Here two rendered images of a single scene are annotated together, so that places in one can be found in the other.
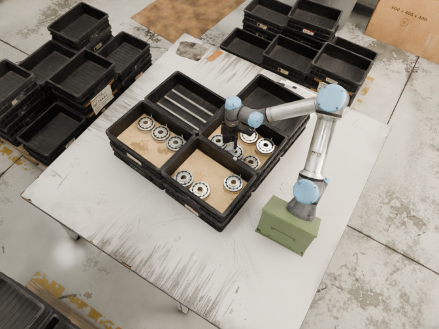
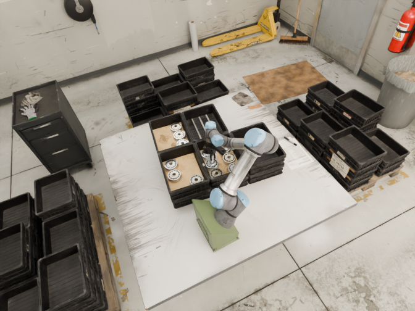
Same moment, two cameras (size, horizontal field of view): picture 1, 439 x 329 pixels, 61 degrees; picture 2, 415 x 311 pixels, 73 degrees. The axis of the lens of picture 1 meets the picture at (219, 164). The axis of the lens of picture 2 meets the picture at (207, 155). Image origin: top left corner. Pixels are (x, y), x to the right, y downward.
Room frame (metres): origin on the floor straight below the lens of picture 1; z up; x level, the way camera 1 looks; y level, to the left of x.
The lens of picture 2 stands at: (0.12, -1.00, 2.53)
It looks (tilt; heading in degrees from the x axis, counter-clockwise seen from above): 49 degrees down; 43
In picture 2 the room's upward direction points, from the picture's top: 7 degrees counter-clockwise
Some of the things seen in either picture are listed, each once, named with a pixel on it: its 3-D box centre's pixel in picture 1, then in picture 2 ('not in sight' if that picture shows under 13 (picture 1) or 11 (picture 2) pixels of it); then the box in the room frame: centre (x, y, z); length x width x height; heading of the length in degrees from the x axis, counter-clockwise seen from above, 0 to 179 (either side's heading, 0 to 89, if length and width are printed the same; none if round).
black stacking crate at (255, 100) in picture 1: (271, 109); (256, 148); (1.45, -0.28, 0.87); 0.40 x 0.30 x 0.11; 56
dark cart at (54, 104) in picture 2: not in sight; (57, 132); (0.75, 1.86, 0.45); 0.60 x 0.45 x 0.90; 62
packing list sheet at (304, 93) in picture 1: (297, 98); (292, 152); (1.70, -0.48, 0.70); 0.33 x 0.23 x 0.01; 62
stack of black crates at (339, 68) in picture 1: (334, 83); (349, 160); (2.20, -0.87, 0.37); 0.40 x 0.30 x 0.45; 62
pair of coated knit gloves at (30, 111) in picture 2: not in sight; (28, 111); (0.63, 1.79, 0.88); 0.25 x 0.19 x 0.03; 62
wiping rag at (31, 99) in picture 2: not in sight; (31, 97); (0.76, 1.99, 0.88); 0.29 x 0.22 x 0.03; 62
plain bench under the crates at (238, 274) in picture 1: (218, 185); (213, 190); (1.19, 0.00, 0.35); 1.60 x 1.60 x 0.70; 62
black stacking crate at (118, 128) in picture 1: (151, 140); (171, 136); (1.17, 0.38, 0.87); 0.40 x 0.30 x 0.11; 56
